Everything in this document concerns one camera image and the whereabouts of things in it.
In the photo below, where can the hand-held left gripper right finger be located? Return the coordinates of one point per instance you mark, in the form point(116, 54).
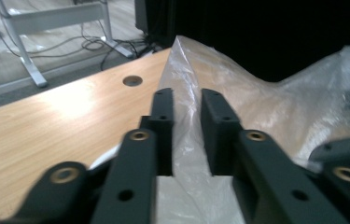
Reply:
point(221, 140)

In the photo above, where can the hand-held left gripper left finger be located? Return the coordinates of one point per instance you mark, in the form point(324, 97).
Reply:
point(165, 130)

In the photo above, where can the clear plastic bag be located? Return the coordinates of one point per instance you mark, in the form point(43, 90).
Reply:
point(272, 102)

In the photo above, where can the black curtain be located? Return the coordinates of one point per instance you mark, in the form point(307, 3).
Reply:
point(272, 34)

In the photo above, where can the white metal desk frame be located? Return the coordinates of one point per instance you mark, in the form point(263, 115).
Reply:
point(54, 17)

